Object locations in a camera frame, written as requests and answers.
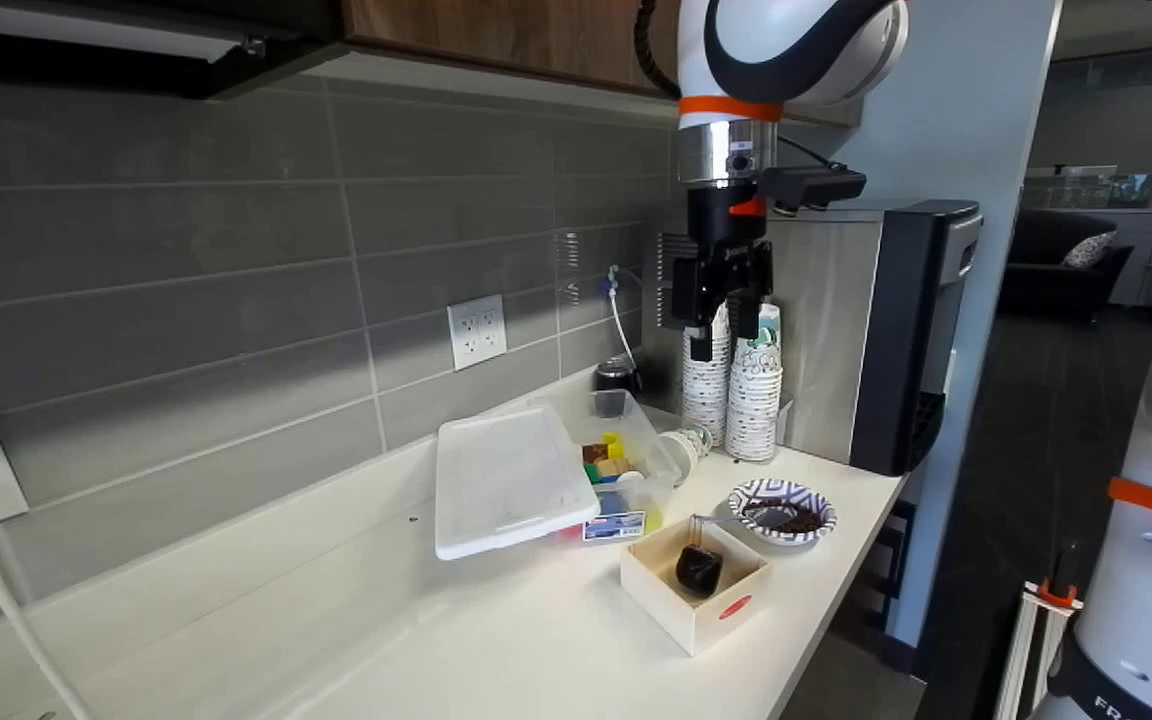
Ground left paper cup stack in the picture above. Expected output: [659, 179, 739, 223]
[684, 308, 729, 448]

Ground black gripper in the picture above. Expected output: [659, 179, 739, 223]
[674, 179, 772, 360]

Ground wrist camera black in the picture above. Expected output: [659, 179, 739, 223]
[762, 167, 868, 210]

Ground right paper cup stack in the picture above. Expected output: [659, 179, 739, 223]
[725, 300, 786, 463]

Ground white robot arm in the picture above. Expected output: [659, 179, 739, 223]
[675, 0, 1152, 720]

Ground white wall outlet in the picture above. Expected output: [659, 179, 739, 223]
[450, 296, 510, 369]

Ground dark sofa with cushion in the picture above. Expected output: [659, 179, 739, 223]
[1002, 208, 1131, 322]

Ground colourful blocks in container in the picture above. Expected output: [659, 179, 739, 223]
[583, 431, 627, 482]

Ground wooden upper cabinet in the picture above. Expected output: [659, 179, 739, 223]
[341, 0, 655, 96]

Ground paper cup stack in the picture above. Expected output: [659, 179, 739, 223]
[725, 300, 786, 463]
[684, 308, 729, 448]

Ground white plastic tray lid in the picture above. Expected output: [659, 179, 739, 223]
[437, 404, 599, 559]

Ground white stand with orange band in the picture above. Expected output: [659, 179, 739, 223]
[992, 580, 1085, 720]

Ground black round object in box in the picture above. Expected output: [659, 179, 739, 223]
[675, 548, 719, 596]

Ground blue white packet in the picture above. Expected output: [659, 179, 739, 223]
[565, 487, 643, 544]

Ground small wooden box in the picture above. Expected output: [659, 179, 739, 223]
[619, 517, 772, 656]

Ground patterned paper bowl with coffee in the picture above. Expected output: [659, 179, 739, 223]
[725, 474, 833, 548]

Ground clear plastic container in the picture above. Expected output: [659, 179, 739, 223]
[561, 388, 684, 530]

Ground black coffee machine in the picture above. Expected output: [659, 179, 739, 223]
[848, 201, 986, 474]

